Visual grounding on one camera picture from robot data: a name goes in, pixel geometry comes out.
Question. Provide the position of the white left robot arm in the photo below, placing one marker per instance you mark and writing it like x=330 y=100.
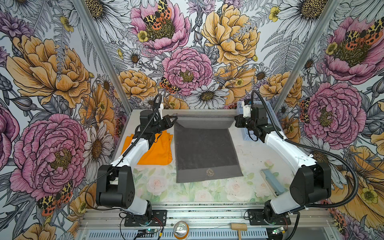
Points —
x=115 y=183

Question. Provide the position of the aluminium frame corner post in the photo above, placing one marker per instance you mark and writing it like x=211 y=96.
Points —
x=95 y=37
x=313 y=38

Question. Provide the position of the grey blue rectangular block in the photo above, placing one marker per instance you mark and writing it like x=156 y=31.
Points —
x=275 y=186

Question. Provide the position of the orange rimmed tape roll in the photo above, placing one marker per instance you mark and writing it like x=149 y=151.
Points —
x=181 y=230

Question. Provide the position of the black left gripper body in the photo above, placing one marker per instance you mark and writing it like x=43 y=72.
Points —
x=160 y=125

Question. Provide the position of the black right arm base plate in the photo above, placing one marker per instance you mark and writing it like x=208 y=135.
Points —
x=262 y=217

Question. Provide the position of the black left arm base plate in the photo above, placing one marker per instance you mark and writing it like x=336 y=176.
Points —
x=157 y=218

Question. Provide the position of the small wooden mallet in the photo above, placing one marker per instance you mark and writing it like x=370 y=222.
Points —
x=239 y=228

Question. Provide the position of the light blue perforated laundry basket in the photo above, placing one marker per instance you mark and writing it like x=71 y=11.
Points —
x=243 y=117

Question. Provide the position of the aluminium front rail frame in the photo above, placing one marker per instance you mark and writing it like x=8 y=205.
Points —
x=206 y=221

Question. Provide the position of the aluminium frame corner post right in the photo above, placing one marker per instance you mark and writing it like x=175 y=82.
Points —
x=313 y=38

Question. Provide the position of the grey garment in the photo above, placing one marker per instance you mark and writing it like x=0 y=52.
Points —
x=204 y=148

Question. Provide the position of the aluminium frame corner post left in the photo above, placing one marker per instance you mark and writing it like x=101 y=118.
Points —
x=95 y=37

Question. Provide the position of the orange drawstring shorts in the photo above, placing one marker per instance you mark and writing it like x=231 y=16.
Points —
x=160 y=152

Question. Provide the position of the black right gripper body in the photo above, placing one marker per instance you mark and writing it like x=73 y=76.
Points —
x=248 y=122

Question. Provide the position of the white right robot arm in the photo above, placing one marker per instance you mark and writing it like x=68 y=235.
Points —
x=312 y=180

